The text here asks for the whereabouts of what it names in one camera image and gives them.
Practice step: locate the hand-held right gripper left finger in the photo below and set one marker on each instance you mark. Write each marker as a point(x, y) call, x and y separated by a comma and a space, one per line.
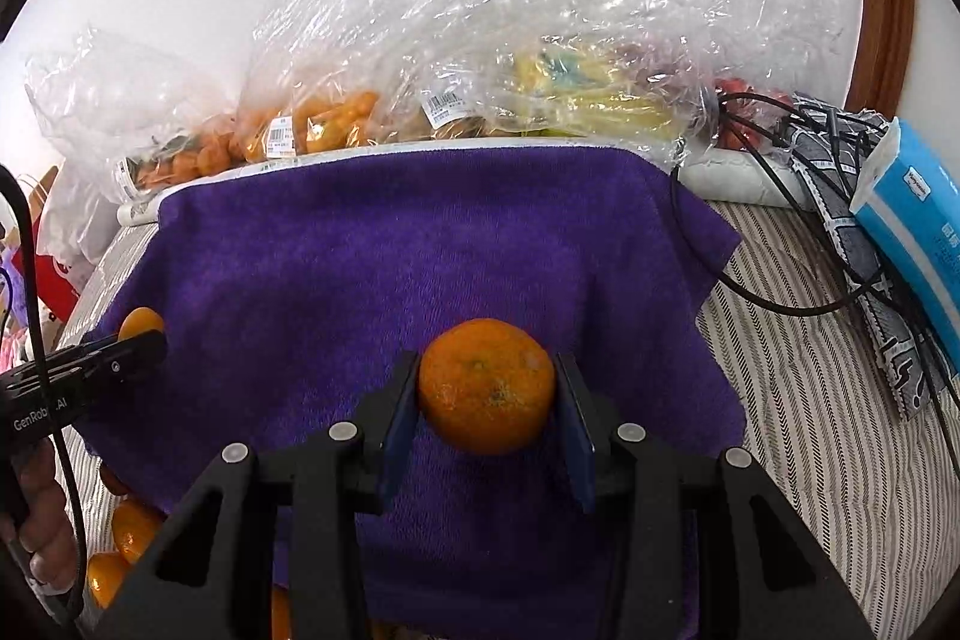
point(397, 445)

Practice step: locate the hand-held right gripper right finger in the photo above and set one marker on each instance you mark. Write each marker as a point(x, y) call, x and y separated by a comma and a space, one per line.
point(574, 434)

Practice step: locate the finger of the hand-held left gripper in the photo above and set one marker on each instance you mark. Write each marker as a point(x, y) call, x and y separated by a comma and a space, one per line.
point(131, 359)

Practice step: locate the small tangerine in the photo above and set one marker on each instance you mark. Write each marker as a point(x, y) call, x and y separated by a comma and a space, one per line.
point(141, 320)

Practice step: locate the large orange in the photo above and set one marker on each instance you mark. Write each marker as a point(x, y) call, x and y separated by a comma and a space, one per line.
point(486, 386)
point(135, 529)

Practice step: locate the person's left hand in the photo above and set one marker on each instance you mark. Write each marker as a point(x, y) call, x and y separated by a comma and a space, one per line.
point(49, 512)

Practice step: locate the small dark red fruit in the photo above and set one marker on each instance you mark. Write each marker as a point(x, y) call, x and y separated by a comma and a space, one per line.
point(114, 479)

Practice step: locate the red and white paper bag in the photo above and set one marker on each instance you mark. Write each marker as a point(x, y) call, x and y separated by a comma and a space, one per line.
point(56, 284)

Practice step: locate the white plastic bag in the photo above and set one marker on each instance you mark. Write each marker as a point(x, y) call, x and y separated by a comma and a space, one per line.
point(75, 220)

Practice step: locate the small orange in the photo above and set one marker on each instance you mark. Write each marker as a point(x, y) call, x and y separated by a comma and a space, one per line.
point(106, 578)
point(280, 614)

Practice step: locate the purple towel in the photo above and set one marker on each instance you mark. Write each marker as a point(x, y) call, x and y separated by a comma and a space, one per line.
point(360, 250)

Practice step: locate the striped quilt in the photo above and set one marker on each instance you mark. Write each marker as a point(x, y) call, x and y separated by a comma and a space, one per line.
point(795, 430)

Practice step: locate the clear bag of tangerines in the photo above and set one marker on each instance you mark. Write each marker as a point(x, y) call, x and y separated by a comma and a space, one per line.
point(120, 100)

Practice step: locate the clear bag of kumquats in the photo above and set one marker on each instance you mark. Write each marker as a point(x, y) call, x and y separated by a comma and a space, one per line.
point(322, 100)

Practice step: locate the grey patterned cloth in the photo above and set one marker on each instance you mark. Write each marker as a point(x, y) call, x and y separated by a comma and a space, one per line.
point(847, 220)

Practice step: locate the red fruit in bag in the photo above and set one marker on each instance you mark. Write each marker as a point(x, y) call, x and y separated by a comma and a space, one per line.
point(739, 115)

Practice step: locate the blue tissue pack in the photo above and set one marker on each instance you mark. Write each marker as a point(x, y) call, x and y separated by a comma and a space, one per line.
point(911, 212)

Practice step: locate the large clear bag of fruit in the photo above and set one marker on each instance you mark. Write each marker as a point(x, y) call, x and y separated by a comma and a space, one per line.
point(585, 25)

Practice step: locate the brown wooden frame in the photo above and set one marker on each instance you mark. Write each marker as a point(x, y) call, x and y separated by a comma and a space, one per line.
point(889, 10)

